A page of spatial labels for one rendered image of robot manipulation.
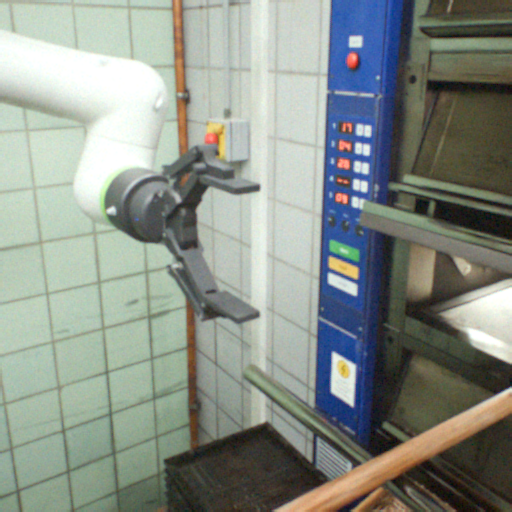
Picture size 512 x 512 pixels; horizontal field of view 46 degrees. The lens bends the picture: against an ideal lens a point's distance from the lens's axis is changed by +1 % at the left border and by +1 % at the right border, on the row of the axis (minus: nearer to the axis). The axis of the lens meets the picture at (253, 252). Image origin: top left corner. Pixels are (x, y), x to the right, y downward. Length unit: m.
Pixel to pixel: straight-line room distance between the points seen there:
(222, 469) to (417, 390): 0.48
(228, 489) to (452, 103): 0.91
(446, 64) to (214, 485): 0.97
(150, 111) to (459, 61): 0.52
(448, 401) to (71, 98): 0.87
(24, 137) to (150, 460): 1.17
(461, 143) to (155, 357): 1.29
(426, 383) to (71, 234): 1.04
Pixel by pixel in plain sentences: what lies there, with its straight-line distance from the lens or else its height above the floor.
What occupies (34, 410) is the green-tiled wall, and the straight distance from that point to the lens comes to 1.95.
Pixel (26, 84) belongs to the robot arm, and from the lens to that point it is 0.85.
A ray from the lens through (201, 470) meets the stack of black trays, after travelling 1.44.
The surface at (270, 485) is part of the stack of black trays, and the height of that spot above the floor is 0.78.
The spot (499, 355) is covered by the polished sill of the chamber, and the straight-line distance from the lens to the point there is 1.13.
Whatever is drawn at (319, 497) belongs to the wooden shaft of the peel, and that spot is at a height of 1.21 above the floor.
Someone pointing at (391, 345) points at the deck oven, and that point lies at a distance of 1.28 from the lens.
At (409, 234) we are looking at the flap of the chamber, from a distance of 0.98.
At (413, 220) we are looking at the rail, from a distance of 0.97.
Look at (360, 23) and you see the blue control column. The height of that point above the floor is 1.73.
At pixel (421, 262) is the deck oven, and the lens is 1.22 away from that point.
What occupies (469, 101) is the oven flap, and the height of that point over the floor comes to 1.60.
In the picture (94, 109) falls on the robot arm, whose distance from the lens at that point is 0.85.
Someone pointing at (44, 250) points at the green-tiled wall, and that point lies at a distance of 1.76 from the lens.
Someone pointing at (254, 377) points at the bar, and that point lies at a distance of 1.01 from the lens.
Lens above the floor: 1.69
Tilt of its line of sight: 19 degrees down
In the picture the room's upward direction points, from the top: straight up
